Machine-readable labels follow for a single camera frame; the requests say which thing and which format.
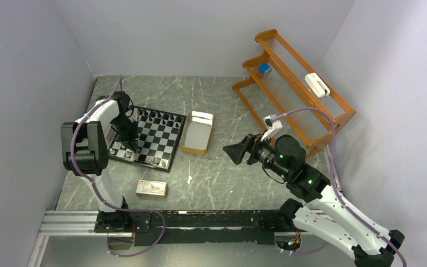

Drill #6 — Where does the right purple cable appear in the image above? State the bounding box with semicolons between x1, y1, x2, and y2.
272;107;408;267

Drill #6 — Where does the black white chess board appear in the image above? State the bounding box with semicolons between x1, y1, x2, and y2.
108;106;186;172

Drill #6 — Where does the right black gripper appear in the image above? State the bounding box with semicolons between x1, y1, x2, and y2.
222;129;290;180

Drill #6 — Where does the white plastic device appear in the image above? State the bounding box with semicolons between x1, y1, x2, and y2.
305;72;331;98

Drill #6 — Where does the orange wooden rack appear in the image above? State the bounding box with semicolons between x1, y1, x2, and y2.
232;29;356;157

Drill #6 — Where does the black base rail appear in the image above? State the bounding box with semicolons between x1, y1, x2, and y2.
93;209;314;246

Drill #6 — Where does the blue small block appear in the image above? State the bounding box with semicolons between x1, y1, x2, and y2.
258;63;272;75

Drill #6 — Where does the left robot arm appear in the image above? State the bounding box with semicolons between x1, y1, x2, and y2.
61;91;139;232

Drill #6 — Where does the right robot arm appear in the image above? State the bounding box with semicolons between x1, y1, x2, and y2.
223;134;407;266

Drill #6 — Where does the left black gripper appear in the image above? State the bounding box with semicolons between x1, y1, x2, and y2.
111;114;140;153

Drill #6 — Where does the small printed card box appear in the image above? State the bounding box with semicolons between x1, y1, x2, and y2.
136;180;168;197

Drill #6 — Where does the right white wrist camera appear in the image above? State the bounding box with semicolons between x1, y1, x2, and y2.
261;115;282;142

